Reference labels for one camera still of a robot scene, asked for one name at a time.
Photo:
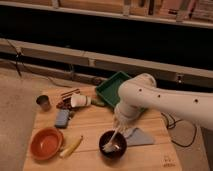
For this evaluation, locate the blue sponge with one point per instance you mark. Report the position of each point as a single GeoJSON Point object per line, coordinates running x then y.
{"type": "Point", "coordinates": [62, 119]}

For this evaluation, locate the dark purple bowl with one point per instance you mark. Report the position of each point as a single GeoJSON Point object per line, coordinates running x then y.
{"type": "Point", "coordinates": [119, 145]}

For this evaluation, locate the white paper cup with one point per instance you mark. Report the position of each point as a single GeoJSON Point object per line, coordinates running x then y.
{"type": "Point", "coordinates": [78, 100]}

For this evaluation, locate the grey cloth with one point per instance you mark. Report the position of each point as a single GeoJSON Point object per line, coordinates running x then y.
{"type": "Point", "coordinates": [137, 137]}

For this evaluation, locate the wooden board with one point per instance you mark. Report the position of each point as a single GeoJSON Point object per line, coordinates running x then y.
{"type": "Point", "coordinates": [90, 123]}

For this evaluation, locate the yellow banana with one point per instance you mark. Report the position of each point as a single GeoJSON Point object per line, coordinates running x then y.
{"type": "Point", "coordinates": [70, 145]}

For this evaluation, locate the green plastic tray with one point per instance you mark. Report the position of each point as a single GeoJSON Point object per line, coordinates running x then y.
{"type": "Point", "coordinates": [108, 89]}

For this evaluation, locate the white dish brush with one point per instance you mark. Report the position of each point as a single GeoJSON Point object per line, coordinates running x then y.
{"type": "Point", "coordinates": [109, 146]}

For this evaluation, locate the small metal cup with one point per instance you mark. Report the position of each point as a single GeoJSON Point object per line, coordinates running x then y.
{"type": "Point", "coordinates": [43, 102]}

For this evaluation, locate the orange bowl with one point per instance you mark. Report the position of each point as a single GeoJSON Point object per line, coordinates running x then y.
{"type": "Point", "coordinates": [46, 143]}

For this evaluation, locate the brown sticks bundle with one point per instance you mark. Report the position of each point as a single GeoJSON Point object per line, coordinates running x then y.
{"type": "Point", "coordinates": [65, 102]}

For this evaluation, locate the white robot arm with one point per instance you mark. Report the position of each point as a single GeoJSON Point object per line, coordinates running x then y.
{"type": "Point", "coordinates": [142, 92]}

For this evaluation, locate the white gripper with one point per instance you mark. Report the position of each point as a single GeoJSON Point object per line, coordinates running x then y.
{"type": "Point", "coordinates": [122, 126]}

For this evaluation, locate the green item beside tray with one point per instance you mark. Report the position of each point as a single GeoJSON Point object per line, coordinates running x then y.
{"type": "Point", "coordinates": [98, 103]}

